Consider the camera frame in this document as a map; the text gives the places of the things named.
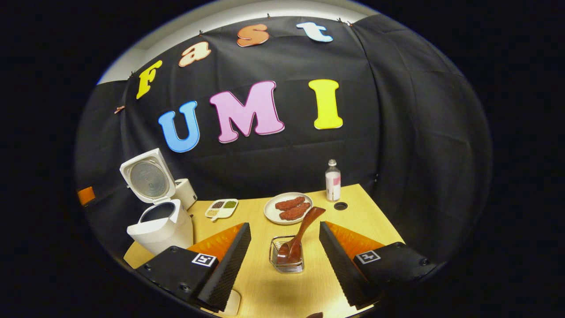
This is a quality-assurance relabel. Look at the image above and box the clear bottle pink label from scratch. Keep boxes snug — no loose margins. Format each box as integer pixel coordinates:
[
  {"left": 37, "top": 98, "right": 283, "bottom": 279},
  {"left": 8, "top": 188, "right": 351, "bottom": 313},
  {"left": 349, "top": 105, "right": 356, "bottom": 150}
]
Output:
[{"left": 325, "top": 159, "right": 341, "bottom": 202}]

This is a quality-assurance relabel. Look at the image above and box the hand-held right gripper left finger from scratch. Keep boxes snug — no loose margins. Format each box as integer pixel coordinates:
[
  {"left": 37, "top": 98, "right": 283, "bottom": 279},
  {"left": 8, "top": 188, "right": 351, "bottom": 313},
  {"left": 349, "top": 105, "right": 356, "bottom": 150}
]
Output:
[{"left": 135, "top": 222, "right": 252, "bottom": 312}]

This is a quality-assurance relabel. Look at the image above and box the red meat piece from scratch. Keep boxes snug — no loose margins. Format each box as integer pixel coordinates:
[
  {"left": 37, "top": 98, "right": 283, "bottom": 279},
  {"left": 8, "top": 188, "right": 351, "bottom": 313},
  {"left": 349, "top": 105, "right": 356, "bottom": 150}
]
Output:
[
  {"left": 279, "top": 202, "right": 311, "bottom": 221},
  {"left": 275, "top": 197, "right": 305, "bottom": 211}
]

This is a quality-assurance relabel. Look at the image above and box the brown wooden spoon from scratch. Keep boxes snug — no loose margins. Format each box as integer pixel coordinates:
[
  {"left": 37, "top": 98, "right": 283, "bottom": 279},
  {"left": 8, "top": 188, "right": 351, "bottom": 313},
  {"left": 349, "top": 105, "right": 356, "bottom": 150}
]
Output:
[{"left": 277, "top": 206, "right": 326, "bottom": 265}]

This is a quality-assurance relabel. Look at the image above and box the flat white tray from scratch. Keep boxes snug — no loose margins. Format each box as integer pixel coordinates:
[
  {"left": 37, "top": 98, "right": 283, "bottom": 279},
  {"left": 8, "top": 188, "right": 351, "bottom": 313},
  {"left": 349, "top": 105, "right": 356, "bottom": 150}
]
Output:
[{"left": 218, "top": 289, "right": 241, "bottom": 317}]

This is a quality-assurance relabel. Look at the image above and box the white divided rice dish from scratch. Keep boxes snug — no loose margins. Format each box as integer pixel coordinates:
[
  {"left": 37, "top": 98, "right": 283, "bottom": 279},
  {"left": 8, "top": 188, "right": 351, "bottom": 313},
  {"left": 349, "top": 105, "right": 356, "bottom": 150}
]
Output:
[{"left": 205, "top": 198, "right": 239, "bottom": 221}]

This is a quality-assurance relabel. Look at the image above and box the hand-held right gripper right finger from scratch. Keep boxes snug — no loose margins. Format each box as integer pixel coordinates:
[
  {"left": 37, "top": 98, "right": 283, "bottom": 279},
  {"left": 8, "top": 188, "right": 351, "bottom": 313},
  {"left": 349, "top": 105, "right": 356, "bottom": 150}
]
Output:
[{"left": 319, "top": 221, "right": 437, "bottom": 310}]

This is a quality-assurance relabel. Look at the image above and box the round white plate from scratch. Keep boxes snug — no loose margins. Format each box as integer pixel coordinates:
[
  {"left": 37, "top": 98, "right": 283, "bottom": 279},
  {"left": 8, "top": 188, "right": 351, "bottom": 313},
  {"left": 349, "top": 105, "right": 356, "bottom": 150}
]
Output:
[{"left": 264, "top": 192, "right": 313, "bottom": 225}]

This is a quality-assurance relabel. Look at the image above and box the white rice cooker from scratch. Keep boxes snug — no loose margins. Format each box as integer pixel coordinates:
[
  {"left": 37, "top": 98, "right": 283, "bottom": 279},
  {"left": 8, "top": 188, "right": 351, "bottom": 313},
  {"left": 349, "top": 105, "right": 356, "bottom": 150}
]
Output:
[{"left": 120, "top": 148, "right": 195, "bottom": 255}]

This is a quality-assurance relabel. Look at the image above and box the metal wire chopstick holder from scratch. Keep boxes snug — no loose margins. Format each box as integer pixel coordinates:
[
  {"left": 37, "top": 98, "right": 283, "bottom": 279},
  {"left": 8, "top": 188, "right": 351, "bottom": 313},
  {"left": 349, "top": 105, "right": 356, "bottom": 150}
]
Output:
[{"left": 269, "top": 235, "right": 305, "bottom": 274}]

